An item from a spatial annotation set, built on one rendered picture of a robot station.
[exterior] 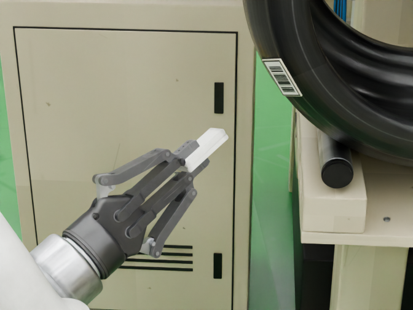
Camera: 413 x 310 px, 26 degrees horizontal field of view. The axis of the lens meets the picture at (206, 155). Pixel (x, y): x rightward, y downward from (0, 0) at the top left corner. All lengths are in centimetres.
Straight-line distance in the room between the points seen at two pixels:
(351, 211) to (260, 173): 179
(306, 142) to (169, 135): 65
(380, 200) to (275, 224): 142
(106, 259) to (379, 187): 53
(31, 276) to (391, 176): 76
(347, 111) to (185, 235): 100
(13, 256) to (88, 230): 22
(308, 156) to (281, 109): 214
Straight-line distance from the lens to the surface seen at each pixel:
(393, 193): 140
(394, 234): 130
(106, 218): 105
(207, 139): 111
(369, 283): 181
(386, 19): 155
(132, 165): 106
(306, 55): 115
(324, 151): 126
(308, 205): 126
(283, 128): 334
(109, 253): 103
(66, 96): 199
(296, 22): 114
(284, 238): 272
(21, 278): 82
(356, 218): 128
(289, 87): 119
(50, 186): 211
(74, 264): 101
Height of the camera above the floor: 151
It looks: 29 degrees down
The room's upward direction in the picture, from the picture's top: straight up
